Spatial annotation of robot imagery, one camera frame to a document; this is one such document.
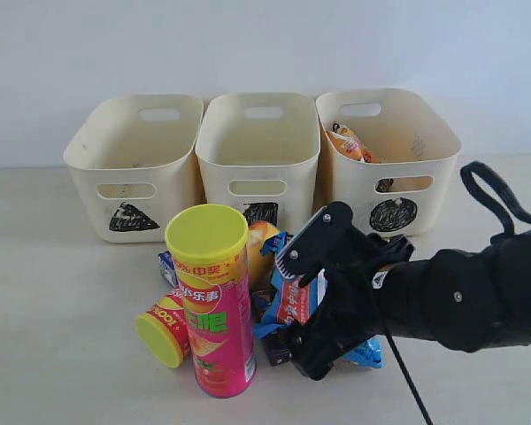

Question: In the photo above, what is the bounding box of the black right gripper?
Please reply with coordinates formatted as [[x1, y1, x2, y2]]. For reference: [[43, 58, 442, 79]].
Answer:
[[275, 201, 419, 380]]

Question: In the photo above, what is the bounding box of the blue noodle packet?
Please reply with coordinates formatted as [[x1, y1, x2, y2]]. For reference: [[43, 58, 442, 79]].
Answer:
[[262, 231, 384, 368]]

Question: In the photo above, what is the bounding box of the yellow chips can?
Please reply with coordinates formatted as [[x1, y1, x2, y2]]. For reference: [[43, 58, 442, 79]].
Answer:
[[247, 220, 280, 292]]

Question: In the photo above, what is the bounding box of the tall pink chips can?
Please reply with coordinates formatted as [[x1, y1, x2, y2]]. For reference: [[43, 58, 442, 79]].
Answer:
[[165, 204, 256, 398]]

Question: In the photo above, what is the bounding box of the small red chips can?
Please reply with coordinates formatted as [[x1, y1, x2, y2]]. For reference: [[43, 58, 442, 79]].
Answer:
[[135, 289, 190, 368]]

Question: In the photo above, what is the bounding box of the orange snack bag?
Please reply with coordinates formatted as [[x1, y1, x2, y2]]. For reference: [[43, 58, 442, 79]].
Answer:
[[327, 122, 381, 163]]

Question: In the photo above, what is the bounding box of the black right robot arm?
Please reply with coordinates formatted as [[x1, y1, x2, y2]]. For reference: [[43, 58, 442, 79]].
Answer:
[[275, 201, 531, 381]]

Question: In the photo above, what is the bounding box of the purple juice carton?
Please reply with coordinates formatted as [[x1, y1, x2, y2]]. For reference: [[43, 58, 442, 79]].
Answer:
[[250, 290, 291, 367]]

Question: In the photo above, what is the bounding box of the blue white milk carton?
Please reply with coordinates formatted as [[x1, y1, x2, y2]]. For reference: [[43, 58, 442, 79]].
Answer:
[[158, 251, 178, 288]]

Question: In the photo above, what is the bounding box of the cream bin with square mark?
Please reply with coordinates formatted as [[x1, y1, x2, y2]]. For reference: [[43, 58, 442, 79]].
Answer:
[[196, 92, 320, 233]]

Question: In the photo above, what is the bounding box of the cream bin with circle mark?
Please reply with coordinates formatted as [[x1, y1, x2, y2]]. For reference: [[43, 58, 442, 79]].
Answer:
[[316, 89, 461, 237]]

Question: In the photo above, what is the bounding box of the cream bin with triangle mark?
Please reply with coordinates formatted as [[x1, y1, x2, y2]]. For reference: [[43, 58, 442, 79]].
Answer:
[[63, 94, 204, 243]]

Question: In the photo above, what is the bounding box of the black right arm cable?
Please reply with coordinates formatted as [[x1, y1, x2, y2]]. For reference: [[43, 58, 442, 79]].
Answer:
[[358, 160, 531, 425]]

